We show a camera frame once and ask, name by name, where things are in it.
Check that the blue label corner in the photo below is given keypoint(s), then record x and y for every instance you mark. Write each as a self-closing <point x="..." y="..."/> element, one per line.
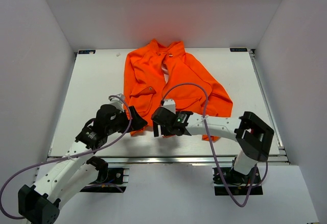
<point x="238" y="49"/>
<point x="86" y="52"/>

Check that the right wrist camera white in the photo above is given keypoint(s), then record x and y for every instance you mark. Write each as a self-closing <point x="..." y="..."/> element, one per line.
<point x="170" y="105"/>

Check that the blue label right corner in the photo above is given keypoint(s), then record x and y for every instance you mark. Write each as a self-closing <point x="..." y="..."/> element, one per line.
<point x="238" y="49"/>

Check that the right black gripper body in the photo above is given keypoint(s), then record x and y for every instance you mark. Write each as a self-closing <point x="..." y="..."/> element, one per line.
<point x="166" y="131"/>

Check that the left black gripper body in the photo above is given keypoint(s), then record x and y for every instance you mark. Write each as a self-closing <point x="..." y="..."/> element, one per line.
<point x="120" y="124"/>

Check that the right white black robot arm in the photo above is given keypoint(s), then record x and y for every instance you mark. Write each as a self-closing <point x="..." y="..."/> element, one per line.
<point x="252" y="134"/>

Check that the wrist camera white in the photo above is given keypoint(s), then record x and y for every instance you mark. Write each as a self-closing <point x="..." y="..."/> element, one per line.
<point x="170" y="105"/>
<point x="117" y="101"/>

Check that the blue label left corner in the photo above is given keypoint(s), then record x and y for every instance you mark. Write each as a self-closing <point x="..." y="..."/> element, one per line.
<point x="86" y="52"/>

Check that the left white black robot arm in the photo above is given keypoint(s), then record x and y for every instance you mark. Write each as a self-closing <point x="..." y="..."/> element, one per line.
<point x="42" y="202"/>

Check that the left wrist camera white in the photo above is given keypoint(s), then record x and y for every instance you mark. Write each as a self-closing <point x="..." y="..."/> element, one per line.
<point x="117" y="101"/>

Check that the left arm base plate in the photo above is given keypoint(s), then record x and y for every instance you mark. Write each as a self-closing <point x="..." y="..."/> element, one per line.
<point x="109" y="180"/>

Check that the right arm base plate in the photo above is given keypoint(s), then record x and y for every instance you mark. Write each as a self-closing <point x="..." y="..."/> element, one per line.
<point x="236" y="182"/>

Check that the orange jacket pink lining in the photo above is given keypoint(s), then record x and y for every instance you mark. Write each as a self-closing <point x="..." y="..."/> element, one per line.
<point x="156" y="71"/>

